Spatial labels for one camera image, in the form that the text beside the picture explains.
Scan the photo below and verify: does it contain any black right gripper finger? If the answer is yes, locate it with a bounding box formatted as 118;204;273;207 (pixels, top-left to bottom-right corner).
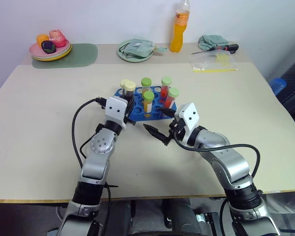
158;107;177;119
143;123;172;147

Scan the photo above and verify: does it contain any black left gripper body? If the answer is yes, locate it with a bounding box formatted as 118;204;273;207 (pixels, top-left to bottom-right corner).
124;102;136;126

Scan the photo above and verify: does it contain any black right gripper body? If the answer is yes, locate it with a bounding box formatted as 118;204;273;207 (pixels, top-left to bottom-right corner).
168;117;188;144

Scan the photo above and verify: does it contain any blue test tube rack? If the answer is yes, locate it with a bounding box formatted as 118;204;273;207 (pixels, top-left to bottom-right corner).
113;86;179;123

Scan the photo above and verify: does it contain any green-capped red test tube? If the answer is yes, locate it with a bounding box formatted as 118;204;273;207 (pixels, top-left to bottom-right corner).
160;76;173;98
164;87;180;109

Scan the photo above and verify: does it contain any green-capped yellow test tube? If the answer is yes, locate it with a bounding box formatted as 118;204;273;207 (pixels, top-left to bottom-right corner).
142;90;155;118

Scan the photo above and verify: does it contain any green-capped clear test tube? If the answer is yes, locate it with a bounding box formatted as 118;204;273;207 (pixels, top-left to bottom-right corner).
141;77;152;93

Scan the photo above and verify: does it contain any mint green plate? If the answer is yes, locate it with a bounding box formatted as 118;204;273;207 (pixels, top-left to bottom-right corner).
117;39;155;63

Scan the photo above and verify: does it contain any teal fabric pouch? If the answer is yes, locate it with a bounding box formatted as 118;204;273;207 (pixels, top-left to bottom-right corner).
120;37;168;59

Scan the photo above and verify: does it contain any clear plastic zip bag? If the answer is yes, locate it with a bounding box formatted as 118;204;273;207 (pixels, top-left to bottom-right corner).
188;50;239;73

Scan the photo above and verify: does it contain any green table mat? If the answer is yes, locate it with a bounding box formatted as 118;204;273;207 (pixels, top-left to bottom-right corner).
31;43;99;69

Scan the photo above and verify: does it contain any orange soda bottle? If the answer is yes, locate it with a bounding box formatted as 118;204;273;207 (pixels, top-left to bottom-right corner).
170;0;190;53

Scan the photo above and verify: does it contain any yellow plate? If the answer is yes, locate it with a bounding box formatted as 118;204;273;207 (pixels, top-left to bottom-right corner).
31;45;73;62

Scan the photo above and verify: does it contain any stack of coloured plates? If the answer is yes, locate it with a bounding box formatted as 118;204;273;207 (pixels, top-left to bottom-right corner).
30;43;72;60

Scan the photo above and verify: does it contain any teal crumpled cloth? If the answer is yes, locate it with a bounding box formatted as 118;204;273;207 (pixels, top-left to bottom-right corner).
198;34;230;51

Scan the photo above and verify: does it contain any red black screwdriver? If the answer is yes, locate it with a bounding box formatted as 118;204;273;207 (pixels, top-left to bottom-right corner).
191;44;239;56

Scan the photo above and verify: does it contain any dark purple toy fruit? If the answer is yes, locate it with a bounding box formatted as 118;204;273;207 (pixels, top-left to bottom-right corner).
40;40;57;54

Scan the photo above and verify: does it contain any pink plate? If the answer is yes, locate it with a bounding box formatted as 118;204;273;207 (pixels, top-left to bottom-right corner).
29;40;71;58

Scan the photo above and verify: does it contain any orange toy fruit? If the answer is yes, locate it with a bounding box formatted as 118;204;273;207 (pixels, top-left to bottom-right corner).
36;34;50;47

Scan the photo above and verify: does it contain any blue ridged plastic object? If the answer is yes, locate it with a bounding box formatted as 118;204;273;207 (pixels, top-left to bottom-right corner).
268;77;287;97

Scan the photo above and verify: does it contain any black woven chair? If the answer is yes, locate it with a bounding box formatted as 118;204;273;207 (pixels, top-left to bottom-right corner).
277;58;295;119

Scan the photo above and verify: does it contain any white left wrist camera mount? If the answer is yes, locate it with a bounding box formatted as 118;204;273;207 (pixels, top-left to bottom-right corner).
104;96;129;130

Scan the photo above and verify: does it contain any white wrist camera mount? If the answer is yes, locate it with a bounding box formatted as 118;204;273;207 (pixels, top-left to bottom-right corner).
104;96;129;130
174;102;201;145

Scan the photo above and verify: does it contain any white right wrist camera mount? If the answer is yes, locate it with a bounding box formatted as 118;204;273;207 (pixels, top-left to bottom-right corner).
174;102;201;145

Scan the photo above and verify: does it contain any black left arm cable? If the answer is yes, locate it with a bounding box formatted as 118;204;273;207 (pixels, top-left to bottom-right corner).
71;97;108;168

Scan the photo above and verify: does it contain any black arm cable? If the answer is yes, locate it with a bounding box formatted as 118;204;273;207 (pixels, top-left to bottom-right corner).
71;97;108;168
173;131;262;179

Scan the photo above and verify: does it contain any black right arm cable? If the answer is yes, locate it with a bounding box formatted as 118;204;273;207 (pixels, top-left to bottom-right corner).
173;131;262;179

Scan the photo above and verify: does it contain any silver metal bracket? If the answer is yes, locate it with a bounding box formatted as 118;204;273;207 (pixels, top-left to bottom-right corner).
196;212;208;225

